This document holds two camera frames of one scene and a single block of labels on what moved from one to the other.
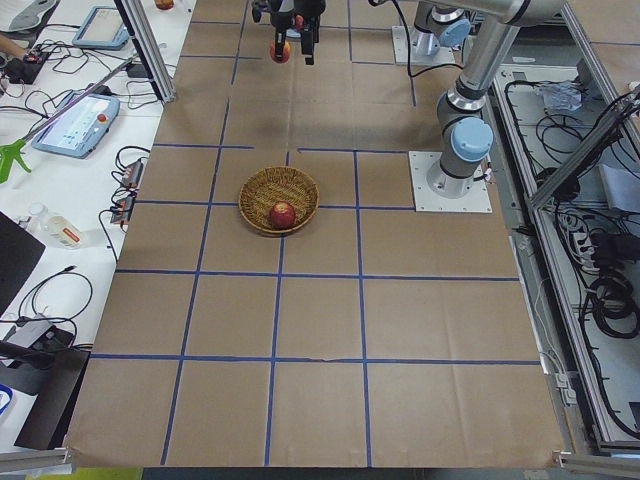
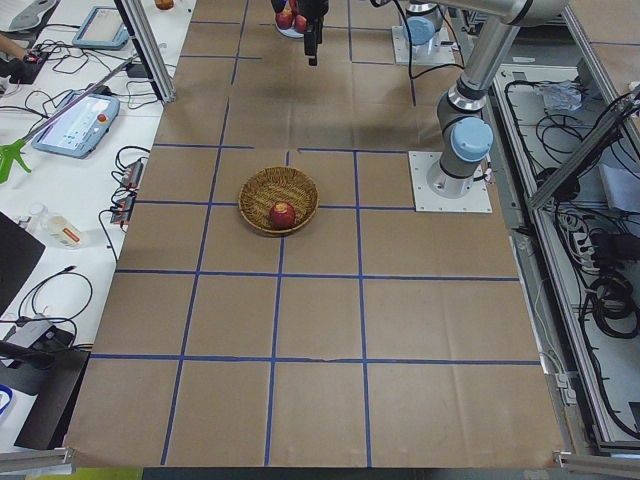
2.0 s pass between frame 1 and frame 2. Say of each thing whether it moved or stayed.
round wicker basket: stayed
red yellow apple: moved
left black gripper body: stayed
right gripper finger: moved
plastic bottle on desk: stayed
